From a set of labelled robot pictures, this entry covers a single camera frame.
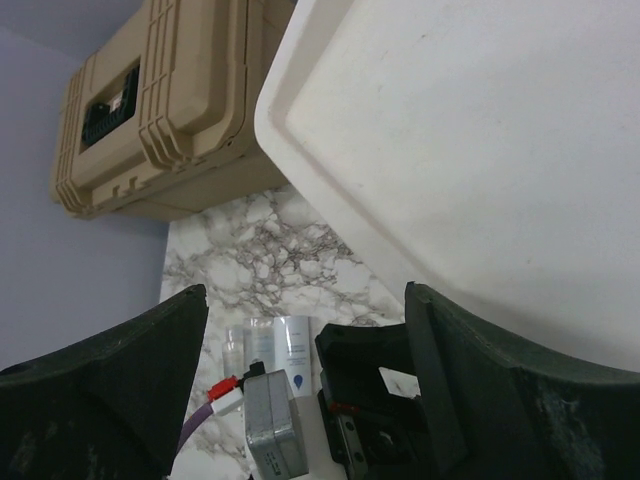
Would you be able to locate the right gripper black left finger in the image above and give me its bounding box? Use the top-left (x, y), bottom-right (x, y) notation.
top-left (1, 285), bottom-right (208, 479)

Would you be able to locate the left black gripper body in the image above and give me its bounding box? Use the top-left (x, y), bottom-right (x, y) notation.
top-left (315, 324), bottom-right (425, 479)

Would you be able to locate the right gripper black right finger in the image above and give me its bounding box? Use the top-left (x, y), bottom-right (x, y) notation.
top-left (405, 282), bottom-right (639, 479)

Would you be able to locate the cream drawer organizer cabinet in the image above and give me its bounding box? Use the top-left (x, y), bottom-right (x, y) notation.
top-left (255, 1), bottom-right (639, 371)

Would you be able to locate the white cosmetic bottle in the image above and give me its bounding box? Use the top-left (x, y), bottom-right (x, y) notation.
top-left (273, 316), bottom-right (312, 397)

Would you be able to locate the tan plastic toolbox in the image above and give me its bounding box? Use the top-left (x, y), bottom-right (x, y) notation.
top-left (49, 1), bottom-right (295, 221)

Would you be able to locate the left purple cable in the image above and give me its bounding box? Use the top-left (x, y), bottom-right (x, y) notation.
top-left (177, 399), bottom-right (219, 451)

